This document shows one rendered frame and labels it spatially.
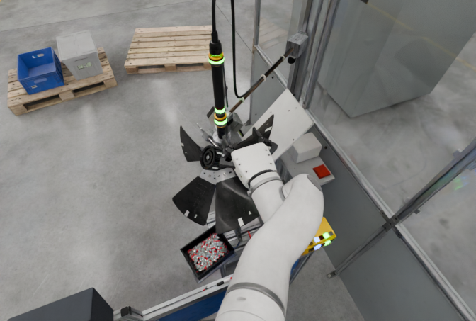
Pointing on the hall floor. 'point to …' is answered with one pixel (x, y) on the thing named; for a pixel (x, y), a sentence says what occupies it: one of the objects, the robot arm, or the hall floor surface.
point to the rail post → (299, 268)
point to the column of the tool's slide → (308, 38)
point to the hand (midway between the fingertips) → (239, 137)
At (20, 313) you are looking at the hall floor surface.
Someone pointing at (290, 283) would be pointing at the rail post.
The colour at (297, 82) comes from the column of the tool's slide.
